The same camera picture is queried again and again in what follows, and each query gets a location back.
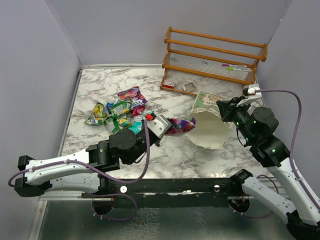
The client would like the green lime snack packet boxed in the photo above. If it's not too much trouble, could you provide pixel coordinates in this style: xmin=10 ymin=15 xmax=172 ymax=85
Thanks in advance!
xmin=110 ymin=101 xmax=132 ymax=116

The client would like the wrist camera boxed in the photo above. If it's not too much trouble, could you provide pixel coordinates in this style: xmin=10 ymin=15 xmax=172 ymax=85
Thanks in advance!
xmin=236 ymin=84 xmax=262 ymax=107
xmin=145 ymin=114 xmax=171 ymax=139

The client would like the pink marker pen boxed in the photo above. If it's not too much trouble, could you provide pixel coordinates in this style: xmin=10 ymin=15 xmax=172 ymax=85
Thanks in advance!
xmin=221 ymin=63 xmax=248 ymax=68

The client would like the teal snack packet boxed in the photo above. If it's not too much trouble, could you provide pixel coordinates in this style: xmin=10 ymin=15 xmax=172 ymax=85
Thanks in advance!
xmin=128 ymin=114 xmax=146 ymax=134

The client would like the blue M&M packet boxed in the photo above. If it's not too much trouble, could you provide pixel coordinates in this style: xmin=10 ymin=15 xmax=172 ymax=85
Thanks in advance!
xmin=106 ymin=102 xmax=114 ymax=112

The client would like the purple blue snack packet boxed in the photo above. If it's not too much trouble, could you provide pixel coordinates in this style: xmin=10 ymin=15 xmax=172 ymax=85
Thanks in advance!
xmin=117 ymin=86 xmax=148 ymax=110

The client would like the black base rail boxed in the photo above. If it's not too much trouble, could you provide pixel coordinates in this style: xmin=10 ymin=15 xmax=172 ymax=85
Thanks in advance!
xmin=81 ymin=177 xmax=244 ymax=209

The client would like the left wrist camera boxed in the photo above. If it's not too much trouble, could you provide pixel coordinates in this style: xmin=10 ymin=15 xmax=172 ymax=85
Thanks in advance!
xmin=145 ymin=114 xmax=171 ymax=139

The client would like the white paper bag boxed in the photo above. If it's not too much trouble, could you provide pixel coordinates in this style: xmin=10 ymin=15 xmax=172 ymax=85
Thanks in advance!
xmin=186 ymin=91 xmax=233 ymax=158

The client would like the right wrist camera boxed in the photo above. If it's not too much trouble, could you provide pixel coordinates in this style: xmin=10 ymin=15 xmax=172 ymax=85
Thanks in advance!
xmin=236 ymin=84 xmax=262 ymax=107

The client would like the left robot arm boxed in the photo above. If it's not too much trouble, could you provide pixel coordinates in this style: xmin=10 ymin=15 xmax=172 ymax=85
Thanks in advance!
xmin=8 ymin=128 xmax=164 ymax=198

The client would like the pink snack packet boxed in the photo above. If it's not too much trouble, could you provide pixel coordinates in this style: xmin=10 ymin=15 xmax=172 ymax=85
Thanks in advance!
xmin=131 ymin=105 xmax=145 ymax=117

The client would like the yellow green snack packet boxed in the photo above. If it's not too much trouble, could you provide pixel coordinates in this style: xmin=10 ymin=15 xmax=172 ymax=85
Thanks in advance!
xmin=84 ymin=102 xmax=107 ymax=126

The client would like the red white small box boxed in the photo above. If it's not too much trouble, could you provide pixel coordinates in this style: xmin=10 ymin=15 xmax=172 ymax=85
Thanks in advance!
xmin=162 ymin=80 xmax=176 ymax=89

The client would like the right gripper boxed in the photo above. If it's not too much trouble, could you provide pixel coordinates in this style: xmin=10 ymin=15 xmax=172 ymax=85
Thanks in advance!
xmin=217 ymin=95 xmax=256 ymax=144

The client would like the wooden shelf rack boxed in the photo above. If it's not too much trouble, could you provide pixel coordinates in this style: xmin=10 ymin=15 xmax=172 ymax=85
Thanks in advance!
xmin=160 ymin=27 xmax=268 ymax=96

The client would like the green marker pen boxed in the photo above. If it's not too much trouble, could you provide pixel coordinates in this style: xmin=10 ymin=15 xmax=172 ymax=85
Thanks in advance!
xmin=225 ymin=67 xmax=253 ymax=72

